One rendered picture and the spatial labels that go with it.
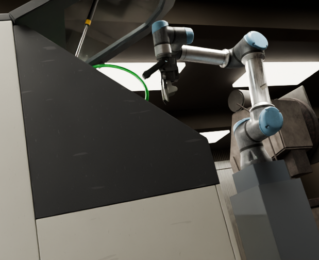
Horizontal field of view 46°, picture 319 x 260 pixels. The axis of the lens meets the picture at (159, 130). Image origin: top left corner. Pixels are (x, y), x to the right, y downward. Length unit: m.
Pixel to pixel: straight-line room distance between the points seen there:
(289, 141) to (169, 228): 3.72
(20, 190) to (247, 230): 1.04
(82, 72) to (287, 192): 1.01
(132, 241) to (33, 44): 0.72
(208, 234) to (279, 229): 0.53
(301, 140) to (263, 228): 3.35
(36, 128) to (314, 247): 1.22
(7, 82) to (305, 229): 1.31
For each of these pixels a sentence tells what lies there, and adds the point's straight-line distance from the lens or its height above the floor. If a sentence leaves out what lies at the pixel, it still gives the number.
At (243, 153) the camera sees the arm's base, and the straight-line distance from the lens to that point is 1.81.
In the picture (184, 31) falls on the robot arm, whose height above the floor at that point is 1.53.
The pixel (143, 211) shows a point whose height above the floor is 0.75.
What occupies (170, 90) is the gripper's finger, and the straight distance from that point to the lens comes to 1.61.
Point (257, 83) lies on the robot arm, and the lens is 1.81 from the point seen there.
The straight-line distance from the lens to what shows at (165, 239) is 1.17.
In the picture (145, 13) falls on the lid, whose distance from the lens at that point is 2.10.
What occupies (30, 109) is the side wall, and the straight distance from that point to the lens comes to 1.24.
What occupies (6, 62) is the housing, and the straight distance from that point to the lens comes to 1.33.
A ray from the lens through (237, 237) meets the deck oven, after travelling 7.41.
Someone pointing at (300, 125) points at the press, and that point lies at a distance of 5.06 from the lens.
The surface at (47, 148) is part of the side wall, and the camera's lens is 1.19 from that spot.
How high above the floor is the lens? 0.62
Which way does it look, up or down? 18 degrees up
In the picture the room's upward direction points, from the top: 13 degrees counter-clockwise
